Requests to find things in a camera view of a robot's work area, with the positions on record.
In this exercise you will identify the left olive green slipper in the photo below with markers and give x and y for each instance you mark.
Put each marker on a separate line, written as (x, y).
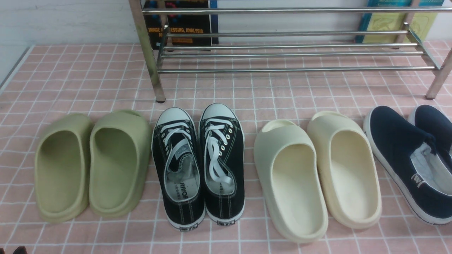
(62, 161)

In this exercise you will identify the navy slip-on shoe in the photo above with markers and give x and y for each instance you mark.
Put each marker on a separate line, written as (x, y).
(433, 121)
(410, 156)

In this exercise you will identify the pink checkered tablecloth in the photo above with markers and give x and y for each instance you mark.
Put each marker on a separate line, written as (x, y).
(95, 79)

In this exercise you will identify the right olive green slipper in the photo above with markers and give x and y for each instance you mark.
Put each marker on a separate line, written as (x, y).
(120, 144)

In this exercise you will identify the right cream slipper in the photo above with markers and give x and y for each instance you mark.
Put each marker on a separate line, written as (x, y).
(346, 169)

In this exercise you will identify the left cream slipper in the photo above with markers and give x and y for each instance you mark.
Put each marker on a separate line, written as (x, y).
(285, 160)

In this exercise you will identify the right navy slip-on shoe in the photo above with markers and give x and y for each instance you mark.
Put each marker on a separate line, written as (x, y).
(433, 121)

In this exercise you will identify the cream slipper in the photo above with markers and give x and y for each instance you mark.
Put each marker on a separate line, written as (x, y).
(285, 160)
(346, 169)

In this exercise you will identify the black canvas sneaker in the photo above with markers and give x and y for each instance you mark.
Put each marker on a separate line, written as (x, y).
(175, 153)
(222, 151)

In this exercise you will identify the teal and yellow book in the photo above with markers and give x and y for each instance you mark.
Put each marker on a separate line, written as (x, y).
(421, 23)

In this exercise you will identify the olive green slipper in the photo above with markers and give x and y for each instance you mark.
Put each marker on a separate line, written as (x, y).
(120, 144)
(62, 161)

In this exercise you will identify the stainless steel shoe rack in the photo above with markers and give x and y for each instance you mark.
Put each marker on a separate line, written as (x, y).
(407, 44)

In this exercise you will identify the left navy slip-on shoe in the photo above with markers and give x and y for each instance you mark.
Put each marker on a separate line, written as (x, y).
(410, 156)

